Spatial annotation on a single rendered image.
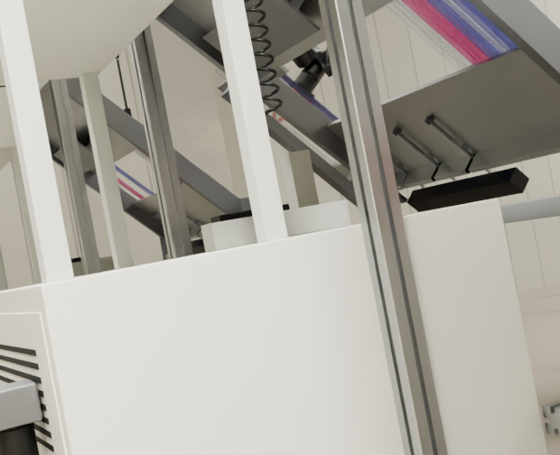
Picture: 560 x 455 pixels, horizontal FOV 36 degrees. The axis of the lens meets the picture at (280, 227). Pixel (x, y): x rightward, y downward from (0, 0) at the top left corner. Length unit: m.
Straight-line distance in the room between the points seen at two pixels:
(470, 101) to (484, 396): 0.59
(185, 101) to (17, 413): 3.60
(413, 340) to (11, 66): 0.58
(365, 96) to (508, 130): 0.56
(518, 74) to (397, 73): 3.84
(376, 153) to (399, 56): 4.24
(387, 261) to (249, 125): 0.24
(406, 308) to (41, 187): 0.47
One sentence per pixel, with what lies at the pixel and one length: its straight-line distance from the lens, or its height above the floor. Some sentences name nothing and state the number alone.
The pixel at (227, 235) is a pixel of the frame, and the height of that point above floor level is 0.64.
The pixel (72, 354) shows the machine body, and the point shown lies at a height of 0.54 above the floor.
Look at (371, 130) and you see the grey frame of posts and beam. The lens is 1.10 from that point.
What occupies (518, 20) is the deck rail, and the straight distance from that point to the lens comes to 1.34.
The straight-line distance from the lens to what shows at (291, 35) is 1.60.
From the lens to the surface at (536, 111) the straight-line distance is 1.54.
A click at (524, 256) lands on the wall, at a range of 5.64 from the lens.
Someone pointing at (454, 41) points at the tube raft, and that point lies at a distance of 1.48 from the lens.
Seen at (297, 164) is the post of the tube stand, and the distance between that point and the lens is 2.18.
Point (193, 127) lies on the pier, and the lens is 4.52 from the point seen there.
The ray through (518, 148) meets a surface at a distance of 1.62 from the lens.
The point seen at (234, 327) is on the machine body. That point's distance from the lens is 1.02.
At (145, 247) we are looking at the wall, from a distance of 4.52.
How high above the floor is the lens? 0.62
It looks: 1 degrees up
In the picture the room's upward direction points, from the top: 11 degrees counter-clockwise
